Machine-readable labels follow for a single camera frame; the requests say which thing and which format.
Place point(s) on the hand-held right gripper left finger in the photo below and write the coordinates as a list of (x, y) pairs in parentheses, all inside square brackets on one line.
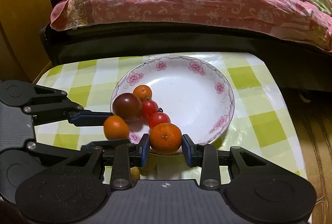
[(145, 150)]

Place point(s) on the small red tomato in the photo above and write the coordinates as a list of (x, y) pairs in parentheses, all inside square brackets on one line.
[(149, 109)]

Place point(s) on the orange tangerine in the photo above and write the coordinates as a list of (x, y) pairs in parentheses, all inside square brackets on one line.
[(142, 92), (116, 128), (165, 138)]

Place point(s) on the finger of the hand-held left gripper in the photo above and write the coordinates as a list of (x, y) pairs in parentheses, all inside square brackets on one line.
[(90, 118), (109, 143)]

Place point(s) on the white floral rim plate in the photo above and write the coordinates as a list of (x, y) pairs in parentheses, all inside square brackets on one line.
[(186, 99)]

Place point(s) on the red tomato with calyx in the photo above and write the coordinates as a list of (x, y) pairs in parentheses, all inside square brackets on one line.
[(158, 120)]

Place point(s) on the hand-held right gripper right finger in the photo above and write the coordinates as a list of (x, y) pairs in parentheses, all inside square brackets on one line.
[(187, 151)]

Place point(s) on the dark red tomato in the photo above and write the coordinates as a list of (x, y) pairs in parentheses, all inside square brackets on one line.
[(127, 107)]

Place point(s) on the dark bed frame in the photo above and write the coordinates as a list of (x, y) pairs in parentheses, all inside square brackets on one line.
[(155, 39)]

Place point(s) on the brown wooden cabinet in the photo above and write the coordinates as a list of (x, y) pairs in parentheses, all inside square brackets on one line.
[(23, 31)]

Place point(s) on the green checkered tablecloth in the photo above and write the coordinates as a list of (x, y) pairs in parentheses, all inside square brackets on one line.
[(254, 120)]

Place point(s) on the brown longan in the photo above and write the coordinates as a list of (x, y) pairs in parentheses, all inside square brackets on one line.
[(134, 173)]

